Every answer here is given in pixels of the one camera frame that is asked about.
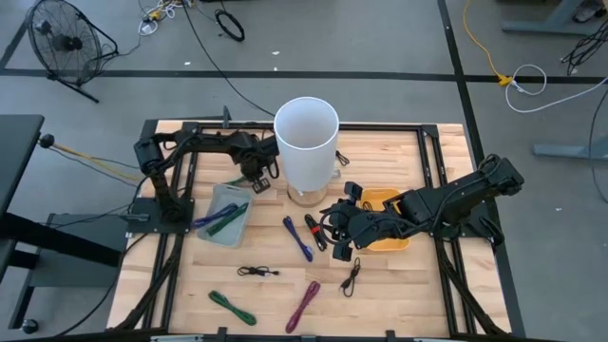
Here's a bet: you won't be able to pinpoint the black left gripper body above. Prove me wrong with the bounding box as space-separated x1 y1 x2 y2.
237 135 280 180

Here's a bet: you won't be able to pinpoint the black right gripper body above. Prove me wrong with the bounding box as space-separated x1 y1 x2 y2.
327 201 405 249

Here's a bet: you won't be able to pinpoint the black cable red strap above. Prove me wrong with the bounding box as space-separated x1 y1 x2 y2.
303 213 329 253

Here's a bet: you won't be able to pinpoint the blue braided usb cable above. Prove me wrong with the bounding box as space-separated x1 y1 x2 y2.
282 216 314 263
192 202 238 230

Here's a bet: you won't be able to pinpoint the pink braided usb cable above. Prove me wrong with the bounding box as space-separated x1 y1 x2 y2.
284 280 322 334

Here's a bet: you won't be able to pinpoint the yellow plastic bin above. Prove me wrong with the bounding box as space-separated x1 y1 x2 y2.
358 188 410 253

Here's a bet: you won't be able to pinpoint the clear plastic tray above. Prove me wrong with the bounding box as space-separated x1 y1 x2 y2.
196 183 255 250

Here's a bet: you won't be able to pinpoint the white cylindrical bucket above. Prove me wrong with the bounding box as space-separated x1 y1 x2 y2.
273 96 342 209

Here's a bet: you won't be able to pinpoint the grey desk leg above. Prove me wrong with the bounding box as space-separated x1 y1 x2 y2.
532 142 608 161
501 0 608 37

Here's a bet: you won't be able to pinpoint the black floor fan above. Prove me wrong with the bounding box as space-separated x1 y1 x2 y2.
26 0 120 105

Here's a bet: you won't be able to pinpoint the black desk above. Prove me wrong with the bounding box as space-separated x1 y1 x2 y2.
0 113 125 286

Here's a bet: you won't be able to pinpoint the black aluminium table frame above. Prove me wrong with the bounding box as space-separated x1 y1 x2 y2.
111 118 526 342

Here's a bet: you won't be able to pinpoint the long black floor cable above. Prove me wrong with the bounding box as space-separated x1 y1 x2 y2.
181 0 276 118

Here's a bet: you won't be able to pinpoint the black coiled floor cable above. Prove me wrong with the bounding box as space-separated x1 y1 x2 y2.
214 9 246 43

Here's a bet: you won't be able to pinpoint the white cable bundle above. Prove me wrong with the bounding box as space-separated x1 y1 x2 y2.
137 0 191 38

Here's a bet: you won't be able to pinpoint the yellow extension cord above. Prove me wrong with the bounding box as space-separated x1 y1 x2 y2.
463 0 514 87

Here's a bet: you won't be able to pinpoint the white floor cable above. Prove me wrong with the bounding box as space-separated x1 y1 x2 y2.
503 64 608 114

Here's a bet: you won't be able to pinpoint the black tangled floor cables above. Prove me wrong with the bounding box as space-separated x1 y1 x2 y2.
560 28 608 77

